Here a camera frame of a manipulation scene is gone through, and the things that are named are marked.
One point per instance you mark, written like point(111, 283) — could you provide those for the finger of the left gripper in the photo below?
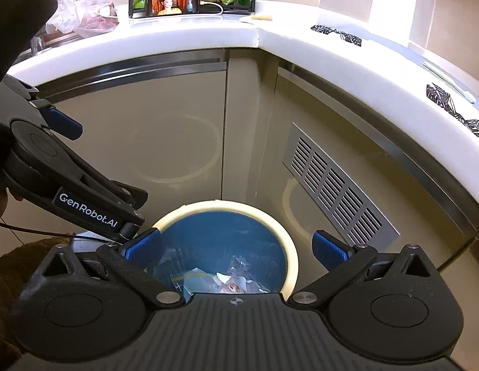
point(61, 123)

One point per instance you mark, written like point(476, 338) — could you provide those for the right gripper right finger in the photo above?
point(345, 264)

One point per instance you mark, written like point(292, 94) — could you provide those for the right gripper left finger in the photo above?
point(128, 263)

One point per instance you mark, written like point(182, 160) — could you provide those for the clear plastic bag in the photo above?
point(238, 280)

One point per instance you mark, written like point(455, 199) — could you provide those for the blue trash bin cream rim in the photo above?
point(211, 235)

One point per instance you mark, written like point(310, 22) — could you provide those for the printed clear sauce pouch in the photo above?
point(196, 281)

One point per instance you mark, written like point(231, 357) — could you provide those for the pink plastic bag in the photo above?
point(86, 18)

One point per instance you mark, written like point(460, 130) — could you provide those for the smartphone showing video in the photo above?
point(173, 7)

